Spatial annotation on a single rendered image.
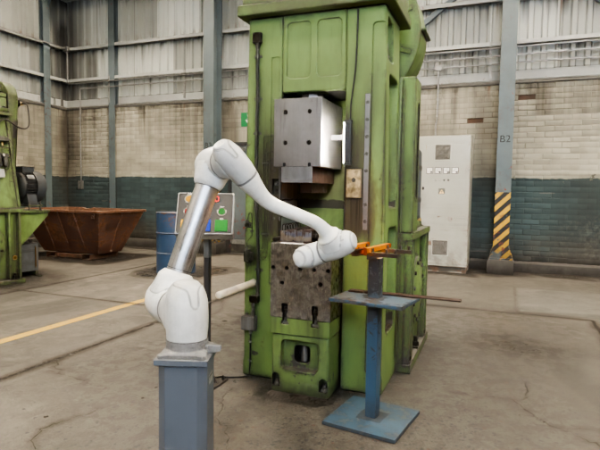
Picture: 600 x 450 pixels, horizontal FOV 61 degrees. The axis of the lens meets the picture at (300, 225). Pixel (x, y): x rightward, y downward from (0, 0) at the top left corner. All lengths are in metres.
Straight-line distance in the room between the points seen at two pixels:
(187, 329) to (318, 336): 1.25
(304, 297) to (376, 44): 1.53
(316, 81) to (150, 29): 8.70
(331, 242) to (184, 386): 0.81
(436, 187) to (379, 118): 5.13
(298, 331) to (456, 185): 5.42
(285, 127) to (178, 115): 7.78
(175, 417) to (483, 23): 8.18
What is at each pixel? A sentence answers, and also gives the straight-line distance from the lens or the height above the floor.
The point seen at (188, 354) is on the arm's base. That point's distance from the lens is 1.97.
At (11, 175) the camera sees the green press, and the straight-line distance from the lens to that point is 7.47.
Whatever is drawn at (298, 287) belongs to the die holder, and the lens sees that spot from 3.02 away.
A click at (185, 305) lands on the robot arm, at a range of 1.93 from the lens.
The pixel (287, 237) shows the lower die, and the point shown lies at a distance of 3.07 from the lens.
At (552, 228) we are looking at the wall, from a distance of 8.75.
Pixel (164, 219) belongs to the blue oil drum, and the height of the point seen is 0.79.
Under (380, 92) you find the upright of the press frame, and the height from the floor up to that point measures 1.80.
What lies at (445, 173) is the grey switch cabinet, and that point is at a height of 1.52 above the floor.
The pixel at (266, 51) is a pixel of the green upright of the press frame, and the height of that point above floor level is 2.09.
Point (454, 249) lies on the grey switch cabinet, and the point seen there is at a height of 0.37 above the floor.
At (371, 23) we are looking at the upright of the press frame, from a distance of 3.21.
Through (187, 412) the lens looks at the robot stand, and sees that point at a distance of 2.04.
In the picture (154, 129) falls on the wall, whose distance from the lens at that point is 11.09.
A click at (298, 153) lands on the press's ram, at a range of 3.05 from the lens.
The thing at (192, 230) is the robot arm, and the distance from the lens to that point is 2.14.
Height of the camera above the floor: 1.22
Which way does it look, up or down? 4 degrees down
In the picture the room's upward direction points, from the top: 1 degrees clockwise
